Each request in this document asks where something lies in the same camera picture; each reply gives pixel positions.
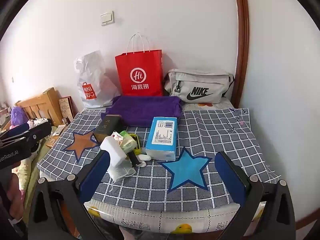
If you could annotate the white light switch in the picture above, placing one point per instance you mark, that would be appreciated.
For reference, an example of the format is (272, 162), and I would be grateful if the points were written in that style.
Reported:
(107, 18)

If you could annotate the black cloth piece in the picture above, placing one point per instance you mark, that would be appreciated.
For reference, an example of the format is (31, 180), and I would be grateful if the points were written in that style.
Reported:
(133, 158)

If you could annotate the dark green packet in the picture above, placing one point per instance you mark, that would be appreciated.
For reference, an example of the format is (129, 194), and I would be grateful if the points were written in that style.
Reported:
(126, 133)

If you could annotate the red paper shopping bag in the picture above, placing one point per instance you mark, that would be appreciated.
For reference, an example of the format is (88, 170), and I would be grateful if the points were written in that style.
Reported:
(140, 75)

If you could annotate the wooden nightstand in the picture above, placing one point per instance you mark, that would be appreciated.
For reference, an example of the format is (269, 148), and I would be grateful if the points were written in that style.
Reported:
(60, 140)

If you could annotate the patterned book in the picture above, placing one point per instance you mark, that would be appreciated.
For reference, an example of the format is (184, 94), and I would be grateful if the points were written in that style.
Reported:
(66, 107)

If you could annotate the grey waist bag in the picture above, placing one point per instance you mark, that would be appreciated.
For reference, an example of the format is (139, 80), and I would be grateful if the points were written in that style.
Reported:
(197, 85)

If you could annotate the light green tissue packet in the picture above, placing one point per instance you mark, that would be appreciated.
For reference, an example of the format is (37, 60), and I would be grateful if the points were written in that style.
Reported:
(128, 146)

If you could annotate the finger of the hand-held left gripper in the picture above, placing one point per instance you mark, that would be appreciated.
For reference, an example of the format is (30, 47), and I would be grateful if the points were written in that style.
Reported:
(35, 131)

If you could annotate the small white printed packet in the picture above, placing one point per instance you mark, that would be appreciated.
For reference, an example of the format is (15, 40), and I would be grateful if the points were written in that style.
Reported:
(117, 137)

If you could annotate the dark tea tin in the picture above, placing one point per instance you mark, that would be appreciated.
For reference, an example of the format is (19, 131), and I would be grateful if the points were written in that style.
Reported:
(106, 127)

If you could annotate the blue tissue pack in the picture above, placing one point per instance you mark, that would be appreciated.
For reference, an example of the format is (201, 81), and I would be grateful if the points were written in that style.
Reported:
(161, 137)

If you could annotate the wooden bed headboard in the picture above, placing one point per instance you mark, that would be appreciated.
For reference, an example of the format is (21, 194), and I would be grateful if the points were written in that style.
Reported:
(42, 102)

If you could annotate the white glove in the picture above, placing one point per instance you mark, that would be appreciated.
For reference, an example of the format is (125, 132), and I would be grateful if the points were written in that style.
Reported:
(145, 157)
(141, 164)

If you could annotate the grey checked star cloth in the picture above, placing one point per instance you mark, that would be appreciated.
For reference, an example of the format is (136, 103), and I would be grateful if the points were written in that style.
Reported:
(200, 135)

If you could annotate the yellow black glove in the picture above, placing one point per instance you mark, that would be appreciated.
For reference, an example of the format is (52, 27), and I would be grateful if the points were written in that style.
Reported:
(136, 142)

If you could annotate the black and white plush toy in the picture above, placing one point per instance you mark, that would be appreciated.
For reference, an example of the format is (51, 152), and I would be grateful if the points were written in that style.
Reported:
(38, 122)

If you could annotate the wooden door frame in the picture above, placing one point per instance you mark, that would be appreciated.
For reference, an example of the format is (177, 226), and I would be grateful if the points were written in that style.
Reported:
(241, 42)

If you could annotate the white sponge block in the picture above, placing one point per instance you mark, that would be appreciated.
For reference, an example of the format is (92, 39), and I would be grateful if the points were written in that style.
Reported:
(113, 151)

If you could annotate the floral bed quilt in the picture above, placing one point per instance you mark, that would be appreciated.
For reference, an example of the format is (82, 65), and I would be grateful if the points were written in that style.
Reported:
(27, 170)

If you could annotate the purple towel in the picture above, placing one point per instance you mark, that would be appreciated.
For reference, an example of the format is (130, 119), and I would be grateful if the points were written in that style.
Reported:
(145, 110)

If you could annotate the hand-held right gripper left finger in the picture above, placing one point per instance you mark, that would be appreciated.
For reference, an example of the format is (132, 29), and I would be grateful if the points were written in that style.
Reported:
(96, 175)

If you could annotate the purple plush toy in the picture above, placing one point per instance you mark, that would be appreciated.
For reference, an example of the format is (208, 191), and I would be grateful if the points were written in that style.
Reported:
(18, 116)

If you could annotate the white gauze face mask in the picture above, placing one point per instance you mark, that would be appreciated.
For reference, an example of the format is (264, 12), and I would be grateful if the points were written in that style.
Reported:
(120, 172)

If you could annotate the white plastic shopping bag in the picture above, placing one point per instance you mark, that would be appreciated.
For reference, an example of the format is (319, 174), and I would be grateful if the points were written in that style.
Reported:
(93, 80)

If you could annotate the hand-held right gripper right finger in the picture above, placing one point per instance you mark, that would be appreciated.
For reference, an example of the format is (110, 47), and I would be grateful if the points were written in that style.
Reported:
(231, 180)

